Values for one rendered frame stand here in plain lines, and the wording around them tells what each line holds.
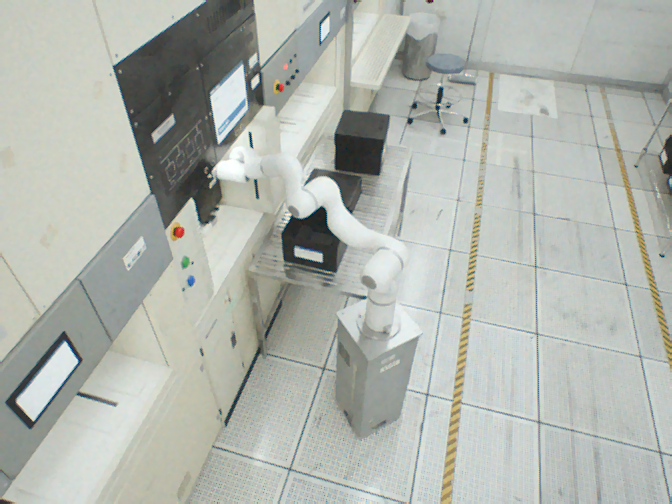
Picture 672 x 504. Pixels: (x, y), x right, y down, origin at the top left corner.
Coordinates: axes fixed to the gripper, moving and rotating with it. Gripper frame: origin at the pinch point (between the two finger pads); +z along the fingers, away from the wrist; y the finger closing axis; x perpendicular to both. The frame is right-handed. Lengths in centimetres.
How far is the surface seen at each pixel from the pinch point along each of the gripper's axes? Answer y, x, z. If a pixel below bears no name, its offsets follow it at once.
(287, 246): -5, -33, -50
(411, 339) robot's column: -33, -44, -115
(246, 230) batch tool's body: -0.6, -33.5, -27.4
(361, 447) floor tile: -52, -119, -102
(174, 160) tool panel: -47, 38, -30
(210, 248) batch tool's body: -17.0, -33.6, -16.0
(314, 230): 18, -42, -56
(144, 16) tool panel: -45, 81, -29
